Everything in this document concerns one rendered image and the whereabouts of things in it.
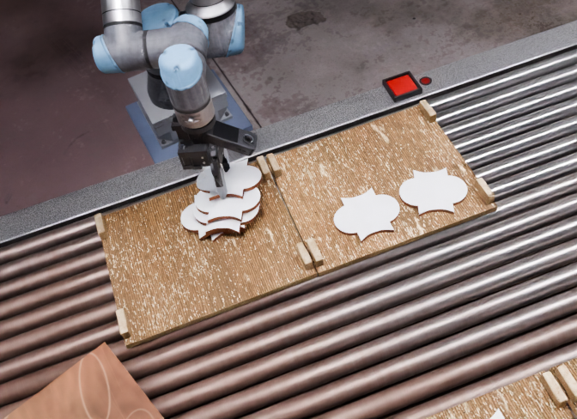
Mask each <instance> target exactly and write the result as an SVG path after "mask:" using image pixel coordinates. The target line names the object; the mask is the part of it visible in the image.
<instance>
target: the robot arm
mask: <svg viewBox="0 0 577 419"><path fill-rule="evenodd" d="M100 3H101V12H102V20H103V28H104V34H102V35H101V36H97V37H95V38H94V41H93V47H92V49H93V56H94V61H95V64H96V66H97V68H98V69H99V70H100V71H101V72H103V73H104V74H110V73H125V72H130V71H138V70H147V72H148V83H147V90H148V94H149V98H150V100H151V101H152V103H153V104H154V105H156V106H158V107H159V108H162V109H166V110H174V112H175V113H174V114H173V122H172V124H171V127H172V130H173V131H176V132H177V135H178V138H179V144H178V146H179V148H178V156H179V159H180V162H181V164H182V167H183V169H184V170H188V169H193V170H198V169H203V167H206V168H205V169H204V175H205V177H204V178H203V179H200V180H199V181H198V182H197V188H198V189H200V190H204V191H214V192H217V193H218V194H219V196H220V198H221V199H225V197H226V196H227V193H228V190H227V187H226V182H225V179H224V172H223V169H224V171H225V173H226V172H227V171H228V170H229V169H230V163H229V158H228V149H229V150H232V151H234V152H237V153H240V154H243V155H247V156H251V155H252V154H253V152H254V151H255V149H256V147H257V135H256V134H255V133H252V132H250V131H245V130H242V129H240V128H237V127H234V126H232V125H230V124H225V123H223V122H220V121H217V120H216V116H215V108H214V106H213V102H212V99H211V96H210V92H209V88H208V85H207V82H206V77H205V73H206V61H207V58H219V57H226V58H227V57H228V56H233V55H238V54H241V53H242V52H243V51H244V47H245V14H244V7H243V5H242V4H239V3H237V4H236V3H235V0H189V2H188V3H187V4H186V6H185V11H178V10H177V8H175V6H174V5H172V4H170V3H157V4H154V5H151V6H149V7H147V8H146V9H144V10H143V11H142V12H141V6H140V0H100ZM181 144H184V145H181ZM180 145H181V147H180ZM182 158H183V161H184V163H185V165H184V163H183V161H182ZM220 164H222V167H223V168H222V167H221V165H220ZM208 166H210V167H208Z"/></svg>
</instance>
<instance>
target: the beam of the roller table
mask: <svg viewBox="0 0 577 419"><path fill-rule="evenodd" d="M574 49H577V21H572V22H570V23H567V24H564V25H561V26H559V27H554V28H551V29H549V30H546V31H543V32H541V33H537V34H534V35H532V36H529V37H526V38H523V39H519V40H516V41H514V42H511V43H508V44H505V45H503V46H499V47H496V48H494V49H491V50H488V51H486V52H481V53H478V54H476V55H473V56H470V57H468V58H464V59H461V60H459V61H456V62H453V63H450V64H446V65H443V66H441V67H438V68H435V69H432V70H428V71H426V72H423V73H421V74H418V75H415V76H414V77H415V78H416V80H417V81H418V83H419V84H420V86H421V87H422V94H419V95H416V96H413V97H410V98H408V99H405V100H401V101H399V102H396V103H395V102H394V101H393V99H392V97H391V96H390V95H389V94H388V93H387V91H386V89H385V88H384V86H383V87H380V88H376V89H373V90H370V91H367V92H365V93H362V94H358V95H355V96H352V97H350V98H348V99H345V100H340V101H338V102H335V103H332V104H330V105H327V106H322V107H320V108H317V109H314V110H312V111H310V112H305V113H302V114H300V115H297V116H294V117H292V118H287V119H284V120H282V121H279V122H276V123H274V124H270V125H267V126H265V127H262V128H259V129H256V130H254V131H250V132H252V133H255V134H256V135H257V147H256V149H255V151H254V152H253V154H252V155H251V156H247V155H243V154H240V153H237V152H234V151H232V150H229V149H228V158H229V162H238V161H243V160H246V159H248V162H250V161H255V160H257V157H259V156H261V155H262V156H263V157H265V156H266V155H267V154H270V153H272V154H275V153H277V152H279V151H282V150H285V149H289V148H292V147H294V146H297V145H300V144H302V143H306V142H309V141H312V140H314V139H317V138H320V137H323V136H326V135H329V134H331V133H334V132H337V131H341V130H344V129H346V128H349V127H351V126H354V125H357V124H361V123H364V122H367V121H368V120H371V119H374V118H378V117H381V116H384V115H387V114H389V113H391V112H396V111H398V110H401V109H404V108H406V107H409V106H414V105H415V104H418V103H420V101H421V100H431V99H433V98H436V97H438V96H441V95H443V94H448V93H451V92H453V91H456V90H459V89H461V88H465V87H468V86H470V85H473V84H476V83H479V82H482V81H485V80H488V79H490V78H493V77H496V76H500V75H503V74H505V73H508V72H510V71H513V70H517V69H520V68H523V67H526V66H527V65H530V64H534V63H537V62H540V61H543V60H545V59H548V58H552V57H554V56H557V55H560V54H563V53H565V52H570V51H572V50H574ZM425 76H427V77H430V78H431V79H432V82H431V83H430V84H429V85H422V84H421V83H420V82H419V80H420V79H421V78H422V77H425ZM205 168H206V167H203V169H198V170H193V169H188V170H184V169H183V167H182V164H181V162H180V159H179V157H178V156H176V157H174V158H171V159H168V160H165V161H161V162H159V163H156V164H154V165H151V166H148V167H144V168H141V169H138V170H136V171H133V172H130V173H126V174H123V175H121V176H118V177H116V178H113V179H109V180H106V181H103V182H100V183H98V184H95V185H91V186H88V187H85V188H82V189H81V190H78V191H73V192H71V193H68V194H65V195H63V196H60V197H55V198H53V199H50V200H47V201H45V202H43V203H38V204H35V205H33V206H30V207H27V208H25V209H20V210H17V211H15V212H12V213H9V214H7V215H5V216H0V248H2V247H5V246H8V245H11V244H14V243H16V242H19V241H22V240H26V239H29V238H31V237H34V236H36V235H39V234H43V233H46V232H49V231H52V230H53V229H56V228H61V227H63V226H66V225H69V224H71V223H74V222H78V221H80V220H83V219H86V218H89V217H91V216H94V215H96V214H99V213H103V212H106V211H108V210H113V209H116V208H118V207H120V206H123V205H126V204H128V203H133V202H136V201H138V200H141V199H143V198H146V197H150V196H153V195H155V194H158V193H161V192H164V191H167V190H170V189H173V188H175V187H178V186H181V185H185V184H187V183H190V182H192V181H195V180H197V177H198V175H199V174H200V173H201V172H203V171H204V169H205Z"/></svg>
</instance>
